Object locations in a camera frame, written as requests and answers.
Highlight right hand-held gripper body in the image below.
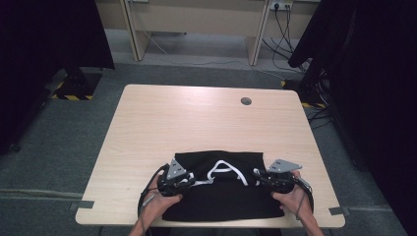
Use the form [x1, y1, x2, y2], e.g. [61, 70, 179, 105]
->
[267, 158, 303, 195]

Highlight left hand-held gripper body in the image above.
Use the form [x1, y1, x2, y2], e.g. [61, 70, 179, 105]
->
[157, 157, 189, 198]

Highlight black tank top white trim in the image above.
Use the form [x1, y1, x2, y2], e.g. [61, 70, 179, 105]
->
[161, 149, 286, 222]

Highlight person's right hand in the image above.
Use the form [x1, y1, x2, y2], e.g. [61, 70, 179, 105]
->
[271, 171, 313, 220]

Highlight person's left hand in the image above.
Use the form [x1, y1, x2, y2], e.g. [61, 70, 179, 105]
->
[141, 178, 184, 217]

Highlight grey floor tape strip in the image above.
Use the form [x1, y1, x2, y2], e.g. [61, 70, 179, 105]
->
[328, 206, 351, 216]
[68, 200, 95, 211]

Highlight black stand base hazard tape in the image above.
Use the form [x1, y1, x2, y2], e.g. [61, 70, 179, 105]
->
[279, 78, 329, 110]
[49, 67, 103, 101]

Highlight black curtain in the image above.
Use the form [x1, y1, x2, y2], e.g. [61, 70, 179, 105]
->
[0, 0, 116, 155]
[287, 0, 417, 236]

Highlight beige background desk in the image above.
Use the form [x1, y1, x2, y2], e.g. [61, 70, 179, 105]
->
[95, 0, 323, 67]

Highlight white power strip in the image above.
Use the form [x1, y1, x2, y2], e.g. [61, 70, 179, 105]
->
[269, 0, 294, 11]

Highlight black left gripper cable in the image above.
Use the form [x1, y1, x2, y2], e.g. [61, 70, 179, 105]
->
[137, 163, 170, 236]

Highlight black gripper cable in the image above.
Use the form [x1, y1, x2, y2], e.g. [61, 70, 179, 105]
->
[137, 163, 170, 236]
[294, 176, 316, 221]

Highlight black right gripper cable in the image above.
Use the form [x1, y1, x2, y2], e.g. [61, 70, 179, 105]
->
[294, 176, 316, 221]

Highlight black floor cables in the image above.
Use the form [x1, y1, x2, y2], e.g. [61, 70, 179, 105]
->
[307, 107, 334, 131]

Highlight white floor cable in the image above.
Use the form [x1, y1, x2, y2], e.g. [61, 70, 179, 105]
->
[144, 30, 287, 82]

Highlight black power cables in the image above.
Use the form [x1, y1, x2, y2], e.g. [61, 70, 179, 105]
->
[261, 4, 313, 74]

